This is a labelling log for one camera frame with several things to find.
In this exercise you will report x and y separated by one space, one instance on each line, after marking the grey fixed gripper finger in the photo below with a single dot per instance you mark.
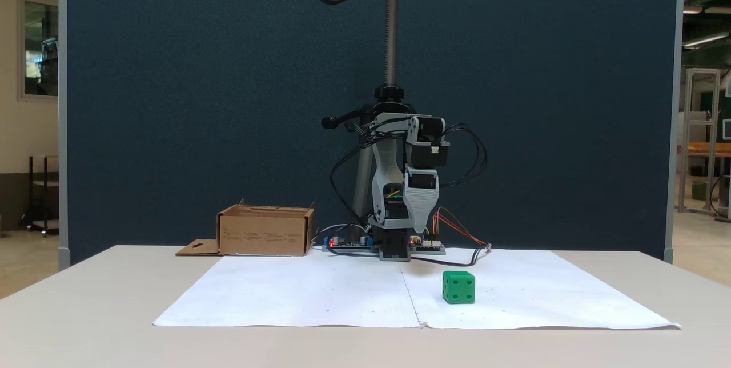
422 214

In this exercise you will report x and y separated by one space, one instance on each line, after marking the green dice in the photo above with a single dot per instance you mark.
458 288

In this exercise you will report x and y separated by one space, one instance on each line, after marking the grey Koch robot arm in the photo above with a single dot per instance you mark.
385 179

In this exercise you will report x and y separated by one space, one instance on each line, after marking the circuit board with blue parts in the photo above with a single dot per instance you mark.
348 244

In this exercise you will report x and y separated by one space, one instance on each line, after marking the white paper sheet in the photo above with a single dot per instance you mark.
320 294

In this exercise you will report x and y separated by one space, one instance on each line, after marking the brown cardboard box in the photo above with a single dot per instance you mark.
262 236

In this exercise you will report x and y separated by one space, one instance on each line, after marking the dark blue partition panel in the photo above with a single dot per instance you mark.
171 71

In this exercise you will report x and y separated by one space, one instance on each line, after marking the orange workbench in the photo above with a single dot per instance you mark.
708 149

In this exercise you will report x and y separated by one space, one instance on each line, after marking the ceiling strip light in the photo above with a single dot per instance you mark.
705 40

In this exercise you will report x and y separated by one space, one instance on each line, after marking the dark shelf cart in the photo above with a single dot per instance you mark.
45 185

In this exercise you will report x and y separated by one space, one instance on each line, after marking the black camera tripod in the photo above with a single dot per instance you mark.
392 42

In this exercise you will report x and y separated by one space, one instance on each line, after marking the aluminium profile frame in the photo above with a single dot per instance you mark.
714 128

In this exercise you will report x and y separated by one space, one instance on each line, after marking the framed wall window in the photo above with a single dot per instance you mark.
40 48

